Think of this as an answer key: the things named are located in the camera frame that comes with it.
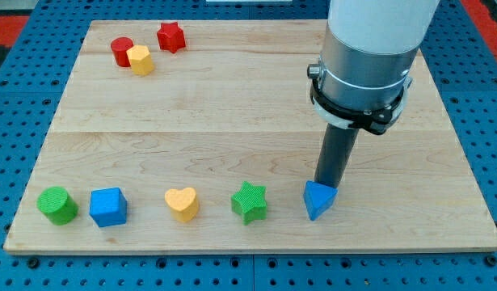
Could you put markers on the yellow heart block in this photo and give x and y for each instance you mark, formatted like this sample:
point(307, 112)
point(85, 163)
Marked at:
point(183, 203)

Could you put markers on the blue cube block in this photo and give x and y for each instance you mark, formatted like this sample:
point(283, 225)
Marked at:
point(108, 207)

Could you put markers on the red star block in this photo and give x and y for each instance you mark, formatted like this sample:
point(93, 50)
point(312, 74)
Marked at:
point(171, 37)

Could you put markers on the green star block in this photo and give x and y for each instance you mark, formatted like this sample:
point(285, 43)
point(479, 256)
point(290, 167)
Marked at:
point(249, 203)

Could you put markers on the wooden board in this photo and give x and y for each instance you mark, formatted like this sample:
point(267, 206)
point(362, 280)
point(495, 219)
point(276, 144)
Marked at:
point(234, 106)

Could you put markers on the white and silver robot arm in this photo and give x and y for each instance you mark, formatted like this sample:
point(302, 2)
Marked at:
point(362, 76)

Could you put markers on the yellow hexagon block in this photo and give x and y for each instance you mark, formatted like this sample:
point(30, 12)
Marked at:
point(140, 60)

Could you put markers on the green cylinder block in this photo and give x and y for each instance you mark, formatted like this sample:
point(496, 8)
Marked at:
point(57, 205)

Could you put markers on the blue triangle block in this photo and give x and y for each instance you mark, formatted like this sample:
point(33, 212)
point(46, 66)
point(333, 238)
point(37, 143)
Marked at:
point(318, 198)

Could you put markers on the red cylinder block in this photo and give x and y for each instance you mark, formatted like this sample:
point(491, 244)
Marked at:
point(119, 47)

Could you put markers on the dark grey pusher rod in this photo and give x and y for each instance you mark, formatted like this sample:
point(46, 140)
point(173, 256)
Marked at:
point(336, 149)

